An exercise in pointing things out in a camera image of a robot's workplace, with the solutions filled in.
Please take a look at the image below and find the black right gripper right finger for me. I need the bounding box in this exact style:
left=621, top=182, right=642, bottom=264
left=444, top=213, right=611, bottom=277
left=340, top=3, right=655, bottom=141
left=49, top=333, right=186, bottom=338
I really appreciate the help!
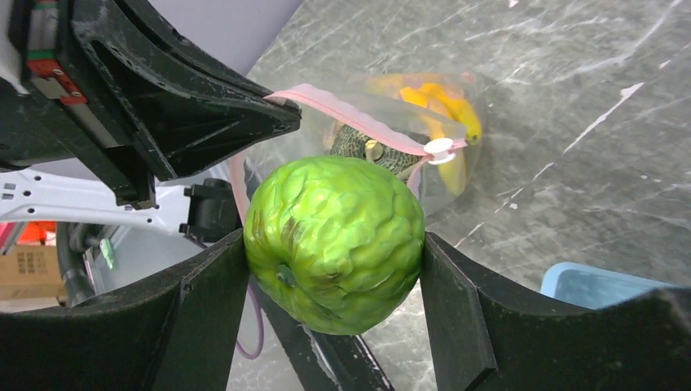
left=420, top=233, right=690, bottom=390

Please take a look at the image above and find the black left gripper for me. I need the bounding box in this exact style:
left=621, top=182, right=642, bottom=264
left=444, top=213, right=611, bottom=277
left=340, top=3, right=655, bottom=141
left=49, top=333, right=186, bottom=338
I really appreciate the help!
left=1, top=1, right=301, bottom=209

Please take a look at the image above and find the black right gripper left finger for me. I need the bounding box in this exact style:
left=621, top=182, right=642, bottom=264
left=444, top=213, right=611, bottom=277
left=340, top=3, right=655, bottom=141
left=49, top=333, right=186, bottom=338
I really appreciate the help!
left=1, top=231, right=249, bottom=390

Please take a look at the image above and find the green netted melon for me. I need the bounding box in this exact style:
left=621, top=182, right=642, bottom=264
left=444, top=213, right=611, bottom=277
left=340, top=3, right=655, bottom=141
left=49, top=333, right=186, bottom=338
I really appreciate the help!
left=329, top=125, right=421, bottom=180

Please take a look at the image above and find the green lime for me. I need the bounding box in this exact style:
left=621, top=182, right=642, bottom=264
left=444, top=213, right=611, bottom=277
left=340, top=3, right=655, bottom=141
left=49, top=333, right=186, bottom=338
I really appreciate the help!
left=244, top=156, right=425, bottom=335

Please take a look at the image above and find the clear zip top bag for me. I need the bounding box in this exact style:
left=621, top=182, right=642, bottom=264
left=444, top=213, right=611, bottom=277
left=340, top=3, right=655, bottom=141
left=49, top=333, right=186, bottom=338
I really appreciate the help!
left=230, top=76, right=478, bottom=215

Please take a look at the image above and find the yellow banana bunch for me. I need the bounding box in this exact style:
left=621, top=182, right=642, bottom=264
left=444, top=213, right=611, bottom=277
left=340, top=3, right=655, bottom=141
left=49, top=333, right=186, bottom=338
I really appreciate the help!
left=364, top=72, right=483, bottom=196

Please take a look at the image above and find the blue plastic basket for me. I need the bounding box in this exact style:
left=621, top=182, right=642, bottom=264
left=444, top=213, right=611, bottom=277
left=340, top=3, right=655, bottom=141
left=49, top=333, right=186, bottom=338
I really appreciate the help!
left=539, top=262, right=672, bottom=310

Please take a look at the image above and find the cardboard box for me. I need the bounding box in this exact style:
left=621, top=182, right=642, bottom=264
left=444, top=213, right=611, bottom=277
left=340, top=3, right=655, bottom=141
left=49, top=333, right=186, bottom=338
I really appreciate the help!
left=1, top=245, right=66, bottom=300

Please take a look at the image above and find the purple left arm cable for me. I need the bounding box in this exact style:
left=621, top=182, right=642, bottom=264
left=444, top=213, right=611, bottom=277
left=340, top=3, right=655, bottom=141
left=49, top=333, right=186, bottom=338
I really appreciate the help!
left=235, top=283, right=266, bottom=361

